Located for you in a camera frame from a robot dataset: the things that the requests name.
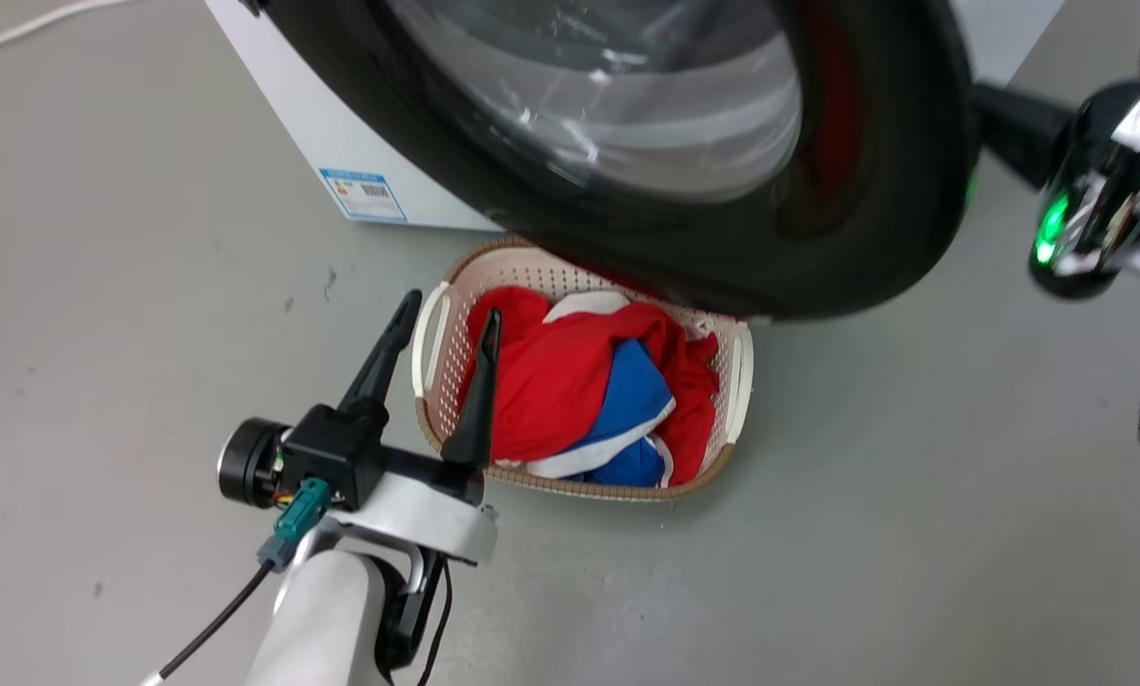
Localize black green-lit right gripper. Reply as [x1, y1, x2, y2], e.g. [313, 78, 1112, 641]
[971, 31, 1140, 302]

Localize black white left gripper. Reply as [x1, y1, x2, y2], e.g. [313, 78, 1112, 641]
[216, 289, 504, 568]

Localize black round washing machine door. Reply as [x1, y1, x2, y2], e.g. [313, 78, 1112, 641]
[263, 0, 981, 321]

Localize white washing machine body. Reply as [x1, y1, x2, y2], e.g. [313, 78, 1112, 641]
[203, 0, 1068, 233]

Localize beige perforated laundry basket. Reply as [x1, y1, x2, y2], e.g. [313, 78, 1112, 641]
[410, 234, 755, 504]

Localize red garment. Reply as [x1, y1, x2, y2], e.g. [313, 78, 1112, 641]
[456, 285, 724, 488]

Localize white cloth piece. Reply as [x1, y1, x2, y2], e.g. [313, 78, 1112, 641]
[542, 290, 633, 326]

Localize blue white energy label sticker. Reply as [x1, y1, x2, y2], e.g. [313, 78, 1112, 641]
[318, 168, 410, 225]

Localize blue garment with white trim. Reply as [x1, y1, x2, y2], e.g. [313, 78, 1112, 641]
[526, 337, 678, 488]

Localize black cable with teal connector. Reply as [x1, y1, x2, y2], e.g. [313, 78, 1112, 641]
[139, 477, 333, 686]

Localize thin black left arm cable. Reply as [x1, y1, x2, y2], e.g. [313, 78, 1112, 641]
[415, 560, 453, 686]

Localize white floor cable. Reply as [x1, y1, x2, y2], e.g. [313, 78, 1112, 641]
[0, 0, 144, 59]

